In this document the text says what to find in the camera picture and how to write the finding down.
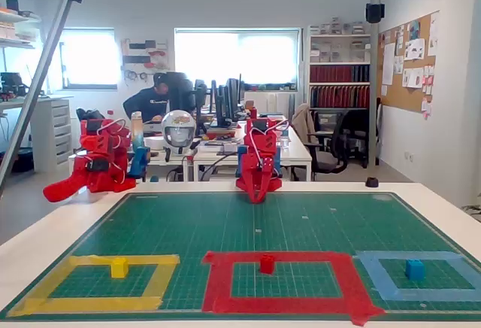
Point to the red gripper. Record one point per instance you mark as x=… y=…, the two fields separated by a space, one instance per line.
x=256 y=182

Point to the red cube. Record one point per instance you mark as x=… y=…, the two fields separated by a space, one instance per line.
x=267 y=265

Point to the red leader arm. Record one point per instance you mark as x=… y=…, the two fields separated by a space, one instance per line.
x=99 y=158

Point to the red robot arm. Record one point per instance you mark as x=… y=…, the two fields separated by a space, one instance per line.
x=261 y=141

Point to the red tape square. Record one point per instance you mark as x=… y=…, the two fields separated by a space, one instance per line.
x=216 y=286

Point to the blue tape square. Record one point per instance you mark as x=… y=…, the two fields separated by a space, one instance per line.
x=379 y=279

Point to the yellow cube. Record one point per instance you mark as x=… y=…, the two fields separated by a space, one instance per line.
x=119 y=268

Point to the blue cube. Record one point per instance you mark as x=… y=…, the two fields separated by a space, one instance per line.
x=414 y=271

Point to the yellow tape square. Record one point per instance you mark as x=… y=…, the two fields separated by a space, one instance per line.
x=94 y=303

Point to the green cutting mat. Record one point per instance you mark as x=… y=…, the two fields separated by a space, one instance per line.
x=263 y=226

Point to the white office desk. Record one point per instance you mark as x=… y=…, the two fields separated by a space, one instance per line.
x=297 y=155

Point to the office chair with jacket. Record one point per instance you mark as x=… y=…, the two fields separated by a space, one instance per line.
x=319 y=143

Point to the black computer monitor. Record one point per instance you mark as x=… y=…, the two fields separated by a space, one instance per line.
x=225 y=102
x=182 y=93

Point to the white helmet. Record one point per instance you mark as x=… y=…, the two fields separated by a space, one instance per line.
x=178 y=128

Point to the black office chair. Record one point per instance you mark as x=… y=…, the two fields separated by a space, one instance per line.
x=357 y=132

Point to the black round knob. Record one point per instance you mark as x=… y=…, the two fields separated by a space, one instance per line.
x=371 y=181

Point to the wide window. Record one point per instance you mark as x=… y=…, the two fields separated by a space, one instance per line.
x=236 y=59

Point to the gradient drinking bottle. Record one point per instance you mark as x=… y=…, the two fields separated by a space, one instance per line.
x=137 y=132

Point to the white shelf unit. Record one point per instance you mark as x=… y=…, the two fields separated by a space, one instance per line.
x=338 y=72

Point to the person in dark sweater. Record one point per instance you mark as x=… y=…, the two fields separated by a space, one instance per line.
x=148 y=102

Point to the upright grey pole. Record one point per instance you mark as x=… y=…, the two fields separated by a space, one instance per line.
x=374 y=79

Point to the cork pin board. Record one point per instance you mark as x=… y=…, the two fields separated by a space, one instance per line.
x=409 y=91

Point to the small window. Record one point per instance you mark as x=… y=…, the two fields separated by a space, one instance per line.
x=90 y=59

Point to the white drawer cabinet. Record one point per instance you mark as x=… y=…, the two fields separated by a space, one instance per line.
x=52 y=136

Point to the slanted silver pole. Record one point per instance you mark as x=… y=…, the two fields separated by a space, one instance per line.
x=37 y=79

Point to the white wall socket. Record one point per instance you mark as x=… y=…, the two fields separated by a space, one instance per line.
x=408 y=156

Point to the wall tool board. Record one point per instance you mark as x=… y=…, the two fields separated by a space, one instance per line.
x=144 y=57

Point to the white wall shelf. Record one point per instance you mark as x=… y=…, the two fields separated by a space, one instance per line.
x=19 y=27

